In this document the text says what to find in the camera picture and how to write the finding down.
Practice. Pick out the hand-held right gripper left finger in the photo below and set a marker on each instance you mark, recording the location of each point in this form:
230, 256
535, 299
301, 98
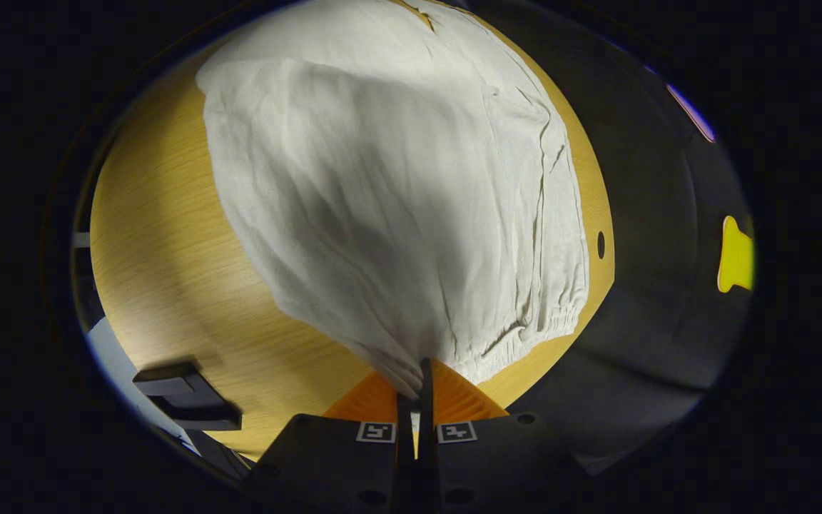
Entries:
332, 457

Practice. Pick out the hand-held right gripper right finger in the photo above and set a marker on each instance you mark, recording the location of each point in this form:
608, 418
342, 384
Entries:
427, 442

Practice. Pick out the white jeans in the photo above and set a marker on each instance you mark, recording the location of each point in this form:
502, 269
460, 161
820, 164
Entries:
382, 200

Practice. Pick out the black backdrop cloth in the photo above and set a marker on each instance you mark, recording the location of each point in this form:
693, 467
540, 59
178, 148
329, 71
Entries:
653, 285

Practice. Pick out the black bracket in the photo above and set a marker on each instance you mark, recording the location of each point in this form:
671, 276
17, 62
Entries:
190, 400

